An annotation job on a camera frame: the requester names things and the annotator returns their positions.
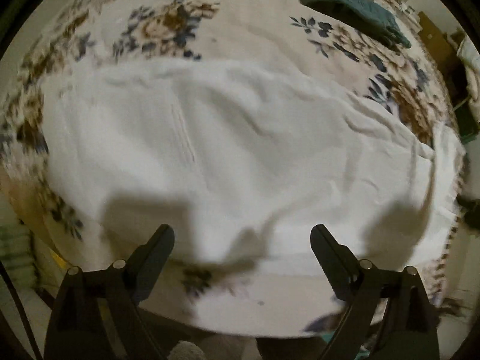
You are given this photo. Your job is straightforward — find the floral bed sheet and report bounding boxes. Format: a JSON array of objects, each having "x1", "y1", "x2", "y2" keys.
[{"x1": 1, "y1": 0, "x2": 458, "y2": 337}]

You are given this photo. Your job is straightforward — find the white pants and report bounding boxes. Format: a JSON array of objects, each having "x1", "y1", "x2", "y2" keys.
[{"x1": 41, "y1": 58, "x2": 464, "y2": 275}]

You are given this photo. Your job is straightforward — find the folded dark green garment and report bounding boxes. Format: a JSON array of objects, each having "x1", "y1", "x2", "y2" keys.
[{"x1": 300, "y1": 0, "x2": 411, "y2": 50}]

